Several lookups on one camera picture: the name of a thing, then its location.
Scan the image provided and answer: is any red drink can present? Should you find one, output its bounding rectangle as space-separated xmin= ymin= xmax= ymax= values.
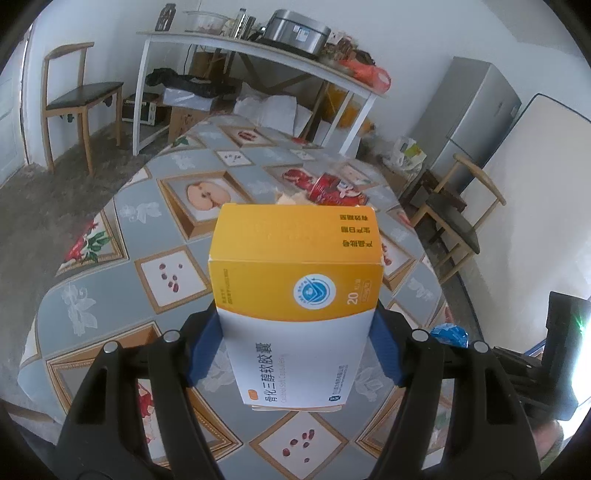
xmin=308 ymin=173 xmax=369 ymax=207

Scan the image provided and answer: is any orange plastic bag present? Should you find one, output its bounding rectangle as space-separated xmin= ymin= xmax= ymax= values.
xmin=339 ymin=59 xmax=392 ymax=94

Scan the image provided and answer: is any wooden chair left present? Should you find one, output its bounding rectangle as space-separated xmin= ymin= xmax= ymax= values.
xmin=41 ymin=42 xmax=123 ymax=176

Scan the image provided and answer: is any black cloth bundle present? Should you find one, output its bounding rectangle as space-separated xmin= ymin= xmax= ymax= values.
xmin=145 ymin=68 xmax=236 ymax=98

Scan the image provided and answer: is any silver rice cooker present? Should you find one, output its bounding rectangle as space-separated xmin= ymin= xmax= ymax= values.
xmin=260 ymin=9 xmax=332 ymax=59

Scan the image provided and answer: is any grey refrigerator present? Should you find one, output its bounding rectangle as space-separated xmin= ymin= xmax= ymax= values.
xmin=411 ymin=57 xmax=522 ymax=178

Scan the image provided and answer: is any wooden chair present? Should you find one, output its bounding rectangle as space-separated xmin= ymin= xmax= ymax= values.
xmin=410 ymin=154 xmax=507 ymax=284
xmin=41 ymin=42 xmax=123 ymax=176

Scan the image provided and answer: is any wooden chair right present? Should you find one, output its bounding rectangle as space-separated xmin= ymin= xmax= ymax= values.
xmin=410 ymin=154 xmax=507 ymax=284

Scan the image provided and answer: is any yellow white medicine box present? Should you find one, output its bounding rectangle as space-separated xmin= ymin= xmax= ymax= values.
xmin=208 ymin=204 xmax=384 ymax=410

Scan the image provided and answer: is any white mattress blue trim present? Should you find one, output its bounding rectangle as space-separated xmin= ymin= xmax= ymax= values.
xmin=461 ymin=94 xmax=590 ymax=351

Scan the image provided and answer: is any patterned fruit tablecloth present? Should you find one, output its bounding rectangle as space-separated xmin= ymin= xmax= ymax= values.
xmin=18 ymin=115 xmax=452 ymax=479

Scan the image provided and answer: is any white long side table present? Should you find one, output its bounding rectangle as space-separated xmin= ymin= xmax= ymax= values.
xmin=132 ymin=31 xmax=383 ymax=155

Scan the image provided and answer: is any blue plastic wrapper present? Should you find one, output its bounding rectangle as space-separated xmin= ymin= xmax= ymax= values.
xmin=431 ymin=323 xmax=470 ymax=348

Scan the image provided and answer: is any white plastic bag pile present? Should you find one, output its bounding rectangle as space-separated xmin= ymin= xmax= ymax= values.
xmin=384 ymin=136 xmax=427 ymax=175

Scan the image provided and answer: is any brown paper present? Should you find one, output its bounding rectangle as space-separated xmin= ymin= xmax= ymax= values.
xmin=276 ymin=192 xmax=312 ymax=205

